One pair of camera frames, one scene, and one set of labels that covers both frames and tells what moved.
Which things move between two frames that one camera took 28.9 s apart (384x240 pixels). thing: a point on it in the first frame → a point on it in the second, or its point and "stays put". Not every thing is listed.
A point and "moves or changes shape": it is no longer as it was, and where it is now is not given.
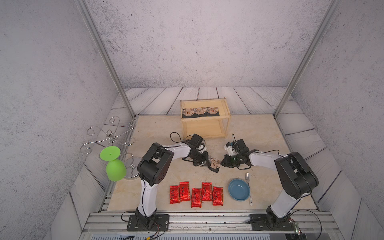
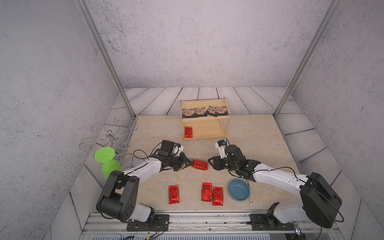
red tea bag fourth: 207,191 stays put
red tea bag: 185,194 → 188,132
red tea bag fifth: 217,196 stays put
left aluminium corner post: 103,53 stays put
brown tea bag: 215,163 moves or changes shape
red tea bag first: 174,194 stays put
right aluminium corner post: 330,11 stays put
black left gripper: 205,159 → 183,164
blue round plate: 239,190 stays put
